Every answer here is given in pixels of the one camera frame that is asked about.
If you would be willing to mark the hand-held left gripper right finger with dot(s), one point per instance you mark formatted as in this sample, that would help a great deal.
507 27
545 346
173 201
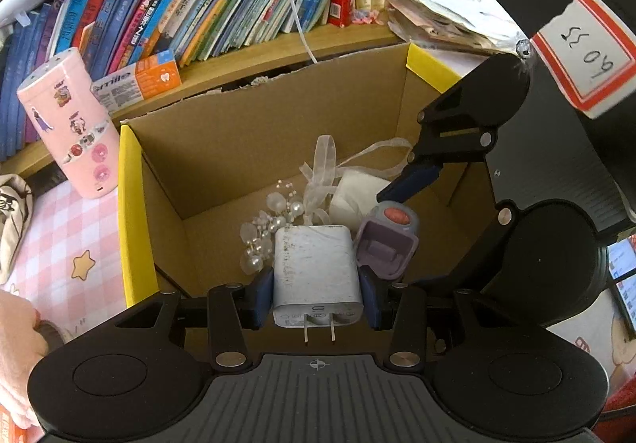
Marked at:
372 299

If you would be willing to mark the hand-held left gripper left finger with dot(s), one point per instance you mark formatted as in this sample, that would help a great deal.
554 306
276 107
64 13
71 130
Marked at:
261 296

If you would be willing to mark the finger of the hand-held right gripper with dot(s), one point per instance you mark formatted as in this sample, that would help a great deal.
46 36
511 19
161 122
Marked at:
477 259
412 182

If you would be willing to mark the purple toy car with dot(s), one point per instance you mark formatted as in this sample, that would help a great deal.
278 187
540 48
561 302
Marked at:
387 244

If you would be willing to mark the white cube block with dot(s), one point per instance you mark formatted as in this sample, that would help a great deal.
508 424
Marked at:
355 197

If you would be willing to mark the white charger plug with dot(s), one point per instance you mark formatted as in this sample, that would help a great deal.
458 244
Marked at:
315 274

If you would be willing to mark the pearl ribbon hair accessory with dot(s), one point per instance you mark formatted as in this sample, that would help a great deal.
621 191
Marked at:
278 214

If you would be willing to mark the yellow cardboard box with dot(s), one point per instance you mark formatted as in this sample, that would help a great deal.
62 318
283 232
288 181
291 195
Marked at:
223 159

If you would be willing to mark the pink plush toy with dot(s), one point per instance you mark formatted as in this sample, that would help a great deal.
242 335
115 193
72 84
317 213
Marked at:
20 353

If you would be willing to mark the stack of papers and workbooks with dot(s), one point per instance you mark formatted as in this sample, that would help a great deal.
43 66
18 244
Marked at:
437 10

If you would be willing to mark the pink printed desk mat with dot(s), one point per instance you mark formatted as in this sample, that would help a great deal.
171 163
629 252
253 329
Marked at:
74 234

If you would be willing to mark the bookshelf with wooden boards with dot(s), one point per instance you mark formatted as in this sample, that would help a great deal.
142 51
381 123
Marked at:
248 62

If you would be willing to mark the orange white toothpaste box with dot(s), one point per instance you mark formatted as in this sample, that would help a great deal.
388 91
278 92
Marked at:
139 82

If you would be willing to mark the beige cloth bag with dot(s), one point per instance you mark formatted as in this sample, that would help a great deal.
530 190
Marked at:
15 224

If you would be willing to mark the pink sticker canister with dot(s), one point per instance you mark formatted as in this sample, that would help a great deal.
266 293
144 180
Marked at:
69 125

